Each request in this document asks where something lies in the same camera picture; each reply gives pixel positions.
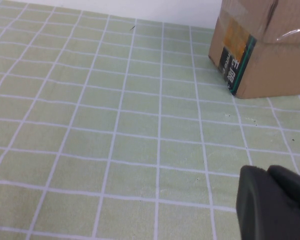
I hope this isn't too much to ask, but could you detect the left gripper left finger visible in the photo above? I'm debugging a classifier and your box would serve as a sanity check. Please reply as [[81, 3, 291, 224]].
[[235, 164, 300, 240]]

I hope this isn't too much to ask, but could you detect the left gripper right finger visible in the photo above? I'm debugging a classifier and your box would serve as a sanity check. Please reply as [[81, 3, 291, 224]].
[[266, 164, 300, 218]]

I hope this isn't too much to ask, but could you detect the brown cardboard box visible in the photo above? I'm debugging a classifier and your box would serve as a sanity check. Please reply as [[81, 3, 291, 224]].
[[207, 0, 300, 100]]

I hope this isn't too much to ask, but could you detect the green white-grid tablecloth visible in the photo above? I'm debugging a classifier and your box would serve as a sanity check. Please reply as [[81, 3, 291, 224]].
[[0, 0, 300, 240]]

